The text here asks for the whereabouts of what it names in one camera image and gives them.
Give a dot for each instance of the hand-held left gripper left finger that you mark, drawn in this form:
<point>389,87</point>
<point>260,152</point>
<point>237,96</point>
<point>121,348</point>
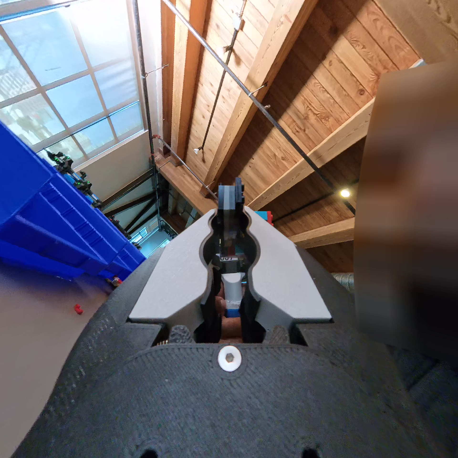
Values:
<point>168,282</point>

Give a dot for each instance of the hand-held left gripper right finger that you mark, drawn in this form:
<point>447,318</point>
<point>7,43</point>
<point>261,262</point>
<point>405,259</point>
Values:
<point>289,282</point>

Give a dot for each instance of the red teal grey brick model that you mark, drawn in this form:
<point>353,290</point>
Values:
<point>229,196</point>

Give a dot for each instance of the blue plastic bin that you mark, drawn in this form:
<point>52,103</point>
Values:
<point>35,214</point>

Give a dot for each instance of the grey desk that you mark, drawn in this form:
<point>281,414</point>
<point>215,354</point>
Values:
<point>35,357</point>

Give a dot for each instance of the person's right hand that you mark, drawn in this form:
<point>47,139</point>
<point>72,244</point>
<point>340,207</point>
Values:
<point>230,329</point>

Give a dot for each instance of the small red grey brick cluster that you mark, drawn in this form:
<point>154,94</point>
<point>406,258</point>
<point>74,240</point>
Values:
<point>114,281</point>

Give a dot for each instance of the red toy brick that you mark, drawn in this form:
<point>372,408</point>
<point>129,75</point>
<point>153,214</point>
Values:
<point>78,308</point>

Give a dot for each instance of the thin metal sprinkler pipe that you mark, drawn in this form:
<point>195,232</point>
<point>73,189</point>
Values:
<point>186,168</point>

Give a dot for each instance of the black equipment with green lights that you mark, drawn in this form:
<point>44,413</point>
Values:
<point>71,171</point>

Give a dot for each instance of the thick metal sprinkler pipe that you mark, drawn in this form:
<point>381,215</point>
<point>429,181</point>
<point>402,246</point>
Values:
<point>257,103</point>

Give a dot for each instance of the person's dark jacket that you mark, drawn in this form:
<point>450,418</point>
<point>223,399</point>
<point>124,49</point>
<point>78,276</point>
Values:
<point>422,411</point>

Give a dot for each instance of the black rod with white spotlights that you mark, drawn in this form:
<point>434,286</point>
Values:
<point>214,103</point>

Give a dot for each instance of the black ceiling pipe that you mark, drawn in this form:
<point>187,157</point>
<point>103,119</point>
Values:
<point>145,89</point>

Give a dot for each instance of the large paned window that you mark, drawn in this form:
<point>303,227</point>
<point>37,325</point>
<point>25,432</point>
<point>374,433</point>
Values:
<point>64,71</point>

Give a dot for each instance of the silver spiral air duct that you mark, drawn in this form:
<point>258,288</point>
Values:
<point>343,281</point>

